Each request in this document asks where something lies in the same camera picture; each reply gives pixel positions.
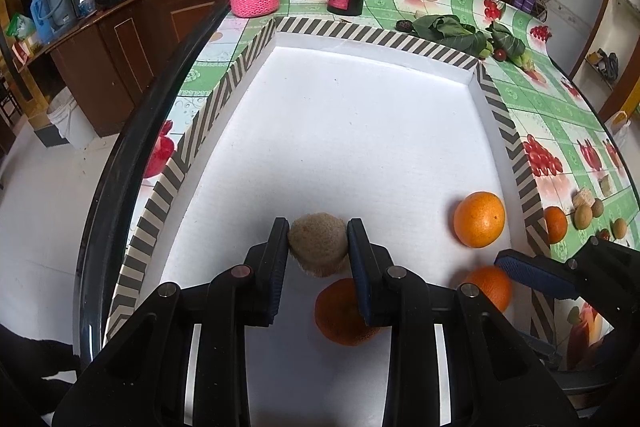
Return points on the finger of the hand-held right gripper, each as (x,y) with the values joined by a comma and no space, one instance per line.
(535,272)

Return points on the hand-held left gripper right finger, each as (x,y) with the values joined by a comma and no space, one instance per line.
(361,279)

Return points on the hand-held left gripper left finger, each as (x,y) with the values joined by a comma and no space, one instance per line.
(277,272)

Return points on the brown fuzzy round fruit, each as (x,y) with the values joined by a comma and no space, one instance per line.
(317,244)

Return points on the small brown round fruit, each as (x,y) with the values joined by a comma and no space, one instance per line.
(598,207)
(619,228)
(582,218)

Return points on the white tray with striped rim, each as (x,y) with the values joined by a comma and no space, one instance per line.
(350,132)

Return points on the dimpled tangerine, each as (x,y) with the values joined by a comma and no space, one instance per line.
(340,314)

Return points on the large orange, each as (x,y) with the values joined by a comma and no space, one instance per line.
(479,219)

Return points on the small red jujube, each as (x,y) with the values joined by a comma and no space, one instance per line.
(605,236)

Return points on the pale knobbly walnut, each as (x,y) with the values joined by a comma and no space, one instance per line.
(582,198)

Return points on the green printed tablecloth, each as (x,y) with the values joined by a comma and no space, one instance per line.
(550,117)

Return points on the red cherry tomato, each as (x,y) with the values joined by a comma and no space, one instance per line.
(500,55)

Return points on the bok choy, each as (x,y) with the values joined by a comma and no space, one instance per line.
(510,44)
(445,32)

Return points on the white bucket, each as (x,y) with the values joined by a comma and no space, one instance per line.
(72,124)

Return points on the dark dried date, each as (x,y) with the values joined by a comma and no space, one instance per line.
(403,26)

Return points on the wooden cabinet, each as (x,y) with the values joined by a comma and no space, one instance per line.
(130,52)

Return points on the blue thermos jug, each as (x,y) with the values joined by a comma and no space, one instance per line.
(50,9)

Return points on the green packet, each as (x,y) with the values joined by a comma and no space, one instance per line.
(20,27)

